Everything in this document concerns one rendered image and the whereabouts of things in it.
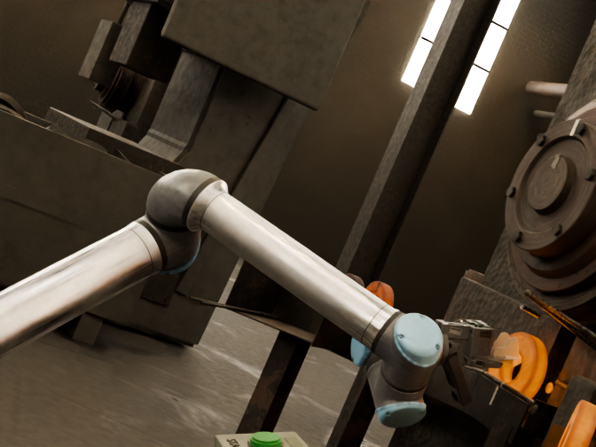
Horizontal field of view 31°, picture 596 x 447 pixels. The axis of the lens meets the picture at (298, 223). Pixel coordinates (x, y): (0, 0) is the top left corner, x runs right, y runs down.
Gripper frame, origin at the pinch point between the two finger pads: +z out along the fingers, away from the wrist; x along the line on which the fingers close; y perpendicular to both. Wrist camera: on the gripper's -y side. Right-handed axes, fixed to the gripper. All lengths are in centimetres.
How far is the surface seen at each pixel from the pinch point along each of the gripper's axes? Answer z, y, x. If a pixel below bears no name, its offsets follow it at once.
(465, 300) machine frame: 7.0, 3.6, 38.8
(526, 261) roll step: -1.9, 20.6, 1.0
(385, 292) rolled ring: -2, -1, 64
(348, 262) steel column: 228, -99, 641
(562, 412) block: -5.4, -2.4, -25.1
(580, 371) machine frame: 6.7, 1.7, -11.5
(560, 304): 0.3, 14.5, -10.3
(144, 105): 0, 22, 441
